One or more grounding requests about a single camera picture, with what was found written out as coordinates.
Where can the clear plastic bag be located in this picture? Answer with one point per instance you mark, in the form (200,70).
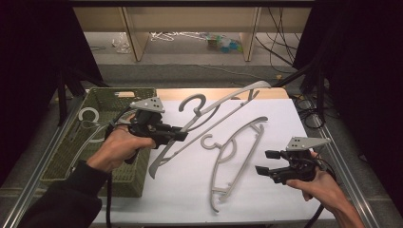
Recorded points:
(122,44)

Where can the beige wooden desk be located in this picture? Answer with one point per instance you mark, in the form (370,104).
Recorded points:
(190,19)

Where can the black metal stand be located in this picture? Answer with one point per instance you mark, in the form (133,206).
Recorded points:
(318,82)
(61,95)

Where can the aluminium frame rail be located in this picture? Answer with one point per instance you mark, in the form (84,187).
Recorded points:
(31,177)
(348,177)

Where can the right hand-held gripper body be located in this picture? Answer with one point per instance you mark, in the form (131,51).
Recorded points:
(299,164)

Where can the black curtain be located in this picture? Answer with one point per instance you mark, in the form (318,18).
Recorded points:
(31,63)
(364,63)

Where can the grey plastic hanger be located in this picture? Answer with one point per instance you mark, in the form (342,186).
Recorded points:
(228,97)
(250,123)
(85,114)

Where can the white table sheet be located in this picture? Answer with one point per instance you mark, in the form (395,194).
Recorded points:
(278,126)

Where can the person's left hand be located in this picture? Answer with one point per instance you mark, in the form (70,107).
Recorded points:
(117,148)

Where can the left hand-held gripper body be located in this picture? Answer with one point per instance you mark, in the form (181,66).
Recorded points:
(147,118)

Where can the colourful plastic clutter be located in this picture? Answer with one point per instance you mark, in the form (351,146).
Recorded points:
(225,43)

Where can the person's right hand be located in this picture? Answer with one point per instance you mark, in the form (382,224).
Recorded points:
(323,188)

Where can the green woven basket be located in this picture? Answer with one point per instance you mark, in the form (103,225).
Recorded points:
(101,101)

